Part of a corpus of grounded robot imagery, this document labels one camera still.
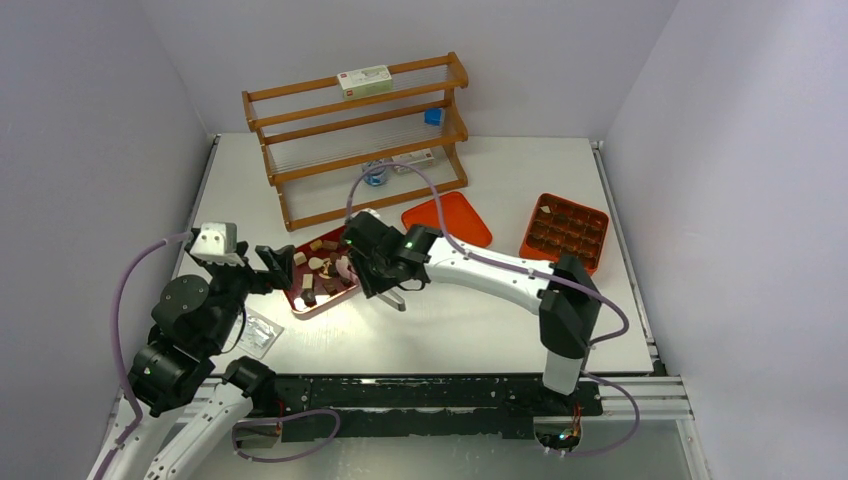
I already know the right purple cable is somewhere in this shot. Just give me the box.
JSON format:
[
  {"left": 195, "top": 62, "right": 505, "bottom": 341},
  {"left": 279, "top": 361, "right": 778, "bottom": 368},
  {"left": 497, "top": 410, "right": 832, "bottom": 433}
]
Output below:
[{"left": 345, "top": 162, "right": 642, "bottom": 458}]

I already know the blue cube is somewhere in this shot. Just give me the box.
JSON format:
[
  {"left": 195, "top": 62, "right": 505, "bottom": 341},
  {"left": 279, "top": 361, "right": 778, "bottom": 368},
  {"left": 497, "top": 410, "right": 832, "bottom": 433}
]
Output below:
[{"left": 424, "top": 108, "right": 445, "bottom": 126}]

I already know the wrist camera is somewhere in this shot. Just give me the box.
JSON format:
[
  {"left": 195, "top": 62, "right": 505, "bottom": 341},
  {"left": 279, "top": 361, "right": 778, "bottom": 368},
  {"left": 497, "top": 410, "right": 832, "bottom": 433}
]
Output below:
[
  {"left": 359, "top": 208, "right": 381, "bottom": 220},
  {"left": 187, "top": 222, "right": 246, "bottom": 267}
]

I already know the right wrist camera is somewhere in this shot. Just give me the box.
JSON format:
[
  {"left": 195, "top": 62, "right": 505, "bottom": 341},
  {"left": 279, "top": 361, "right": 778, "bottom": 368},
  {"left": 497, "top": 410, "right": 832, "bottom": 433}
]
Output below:
[{"left": 359, "top": 208, "right": 381, "bottom": 220}]

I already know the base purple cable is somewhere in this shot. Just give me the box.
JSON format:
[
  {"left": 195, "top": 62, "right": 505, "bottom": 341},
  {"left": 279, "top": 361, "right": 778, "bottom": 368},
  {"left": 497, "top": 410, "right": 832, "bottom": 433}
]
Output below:
[{"left": 230, "top": 406, "right": 342, "bottom": 464}]

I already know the blue lidded jar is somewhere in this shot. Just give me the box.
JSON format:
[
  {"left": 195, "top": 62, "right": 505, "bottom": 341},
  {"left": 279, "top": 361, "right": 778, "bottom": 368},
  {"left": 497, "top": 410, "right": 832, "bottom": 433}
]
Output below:
[{"left": 362, "top": 159, "right": 388, "bottom": 187}]

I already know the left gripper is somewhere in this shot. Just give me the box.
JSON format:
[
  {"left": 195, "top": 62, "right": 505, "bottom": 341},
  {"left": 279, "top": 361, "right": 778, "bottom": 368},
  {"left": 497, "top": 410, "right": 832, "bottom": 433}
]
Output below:
[{"left": 199, "top": 240, "right": 293, "bottom": 349}]

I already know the white heart chocolate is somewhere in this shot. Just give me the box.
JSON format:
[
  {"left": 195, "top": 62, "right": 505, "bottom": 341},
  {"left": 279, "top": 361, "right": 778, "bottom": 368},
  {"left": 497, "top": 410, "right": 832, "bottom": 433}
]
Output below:
[{"left": 307, "top": 257, "right": 326, "bottom": 271}]

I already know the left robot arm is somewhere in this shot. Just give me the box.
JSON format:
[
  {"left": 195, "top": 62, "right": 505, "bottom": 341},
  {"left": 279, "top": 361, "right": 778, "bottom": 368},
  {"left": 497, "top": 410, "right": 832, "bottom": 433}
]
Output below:
[{"left": 89, "top": 233, "right": 295, "bottom": 479}]

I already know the white red small box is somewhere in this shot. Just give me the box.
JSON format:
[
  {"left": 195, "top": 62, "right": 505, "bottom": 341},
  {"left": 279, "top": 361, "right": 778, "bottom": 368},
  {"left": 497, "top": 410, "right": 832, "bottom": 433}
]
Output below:
[{"left": 391, "top": 148, "right": 436, "bottom": 175}]

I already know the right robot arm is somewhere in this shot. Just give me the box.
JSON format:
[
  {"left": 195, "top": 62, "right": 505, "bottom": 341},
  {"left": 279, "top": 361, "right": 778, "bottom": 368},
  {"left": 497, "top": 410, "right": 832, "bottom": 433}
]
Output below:
[{"left": 341, "top": 212, "right": 601, "bottom": 414}]

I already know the orange box lid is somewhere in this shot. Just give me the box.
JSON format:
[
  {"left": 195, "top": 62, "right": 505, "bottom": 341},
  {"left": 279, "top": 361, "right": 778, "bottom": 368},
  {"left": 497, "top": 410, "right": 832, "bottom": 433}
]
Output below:
[{"left": 401, "top": 191, "right": 493, "bottom": 248}]

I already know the dark red tray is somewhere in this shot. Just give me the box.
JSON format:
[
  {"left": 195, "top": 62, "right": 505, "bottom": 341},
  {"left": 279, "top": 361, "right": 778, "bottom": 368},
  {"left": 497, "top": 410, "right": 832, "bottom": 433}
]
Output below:
[{"left": 284, "top": 226, "right": 359, "bottom": 318}]

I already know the orange compartment box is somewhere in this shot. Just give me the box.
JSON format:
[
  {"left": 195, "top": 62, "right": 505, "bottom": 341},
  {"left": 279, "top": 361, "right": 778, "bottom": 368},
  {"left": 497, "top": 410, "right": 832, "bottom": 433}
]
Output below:
[{"left": 519, "top": 193, "right": 610, "bottom": 275}]

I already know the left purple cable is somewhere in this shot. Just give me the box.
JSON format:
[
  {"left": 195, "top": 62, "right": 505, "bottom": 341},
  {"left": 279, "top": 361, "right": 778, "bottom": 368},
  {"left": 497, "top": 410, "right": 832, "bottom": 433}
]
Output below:
[{"left": 89, "top": 231, "right": 193, "bottom": 480}]

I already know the black base frame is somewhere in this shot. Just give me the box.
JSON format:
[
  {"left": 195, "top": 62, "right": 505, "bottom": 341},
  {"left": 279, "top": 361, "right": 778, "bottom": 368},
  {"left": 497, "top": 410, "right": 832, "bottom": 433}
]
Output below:
[{"left": 218, "top": 357, "right": 602, "bottom": 442}]

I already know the wooden three-tier shelf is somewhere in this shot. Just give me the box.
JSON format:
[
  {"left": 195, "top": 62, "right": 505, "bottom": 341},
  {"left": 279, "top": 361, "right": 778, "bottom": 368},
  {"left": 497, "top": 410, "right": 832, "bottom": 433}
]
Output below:
[{"left": 241, "top": 52, "right": 469, "bottom": 232}]

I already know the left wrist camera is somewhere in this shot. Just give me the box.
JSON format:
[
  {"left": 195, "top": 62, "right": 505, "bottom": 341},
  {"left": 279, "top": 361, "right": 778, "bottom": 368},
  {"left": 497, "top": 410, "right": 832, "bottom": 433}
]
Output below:
[{"left": 187, "top": 222, "right": 246, "bottom": 267}]

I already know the white green box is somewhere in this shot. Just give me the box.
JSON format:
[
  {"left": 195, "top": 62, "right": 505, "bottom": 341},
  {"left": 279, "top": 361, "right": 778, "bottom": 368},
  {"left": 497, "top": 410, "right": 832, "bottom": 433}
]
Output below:
[{"left": 336, "top": 65, "right": 393, "bottom": 101}]

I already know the dark round chocolate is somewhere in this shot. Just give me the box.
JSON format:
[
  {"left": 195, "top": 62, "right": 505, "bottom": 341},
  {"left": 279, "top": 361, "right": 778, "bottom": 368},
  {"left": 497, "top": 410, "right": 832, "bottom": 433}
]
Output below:
[{"left": 300, "top": 289, "right": 317, "bottom": 308}]

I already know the clear plastic bag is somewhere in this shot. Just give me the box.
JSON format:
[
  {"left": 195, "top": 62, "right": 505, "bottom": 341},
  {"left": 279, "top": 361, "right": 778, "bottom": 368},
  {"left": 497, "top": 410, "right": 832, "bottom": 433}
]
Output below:
[{"left": 230, "top": 309, "right": 284, "bottom": 359}]

